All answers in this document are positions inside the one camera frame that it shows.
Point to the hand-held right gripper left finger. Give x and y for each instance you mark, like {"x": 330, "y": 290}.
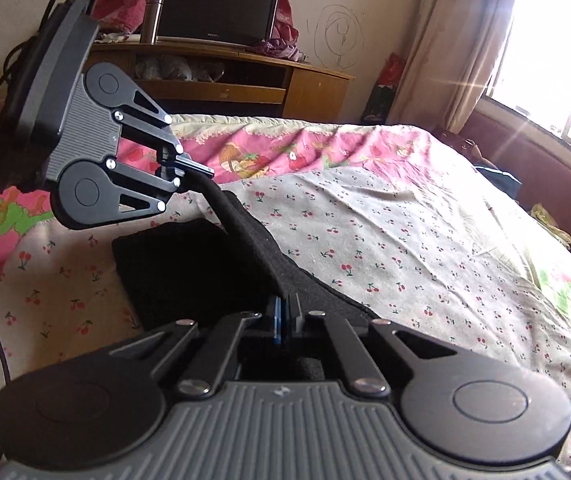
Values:
{"x": 277, "y": 327}

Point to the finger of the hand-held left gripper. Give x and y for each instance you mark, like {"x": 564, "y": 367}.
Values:
{"x": 140, "y": 180}
{"x": 150, "y": 127}

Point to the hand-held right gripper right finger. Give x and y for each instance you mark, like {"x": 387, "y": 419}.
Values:
{"x": 295, "y": 317}

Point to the black pants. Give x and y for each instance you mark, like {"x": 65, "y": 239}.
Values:
{"x": 180, "y": 270}

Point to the clear plastic bags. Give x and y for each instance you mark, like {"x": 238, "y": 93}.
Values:
{"x": 180, "y": 67}

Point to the steel flask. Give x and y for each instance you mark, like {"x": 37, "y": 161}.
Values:
{"x": 151, "y": 20}

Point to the cherry print bed sheet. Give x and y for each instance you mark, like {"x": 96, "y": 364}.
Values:
{"x": 390, "y": 240}

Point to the black monitor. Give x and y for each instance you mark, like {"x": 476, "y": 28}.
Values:
{"x": 215, "y": 5}

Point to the purple cloth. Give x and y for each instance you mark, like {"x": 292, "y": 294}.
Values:
{"x": 278, "y": 49}

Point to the wooden cabinet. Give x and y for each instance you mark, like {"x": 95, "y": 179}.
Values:
{"x": 315, "y": 90}

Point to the pink cartoon print blanket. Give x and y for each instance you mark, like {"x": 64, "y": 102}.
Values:
{"x": 340, "y": 145}

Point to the dark bag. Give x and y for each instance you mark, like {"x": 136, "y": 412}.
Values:
{"x": 458, "y": 146}

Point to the red plastic bag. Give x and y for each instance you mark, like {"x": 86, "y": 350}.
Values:
{"x": 390, "y": 70}

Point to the blue cloth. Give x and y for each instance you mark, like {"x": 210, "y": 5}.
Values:
{"x": 498, "y": 176}

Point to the yellow plastic bag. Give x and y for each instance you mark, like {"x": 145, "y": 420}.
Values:
{"x": 550, "y": 221}

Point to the maroon headboard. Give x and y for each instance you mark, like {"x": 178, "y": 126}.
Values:
{"x": 555, "y": 185}

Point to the beige curtain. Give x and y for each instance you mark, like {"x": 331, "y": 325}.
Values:
{"x": 455, "y": 35}

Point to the window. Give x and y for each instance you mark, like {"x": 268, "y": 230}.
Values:
{"x": 560, "y": 50}

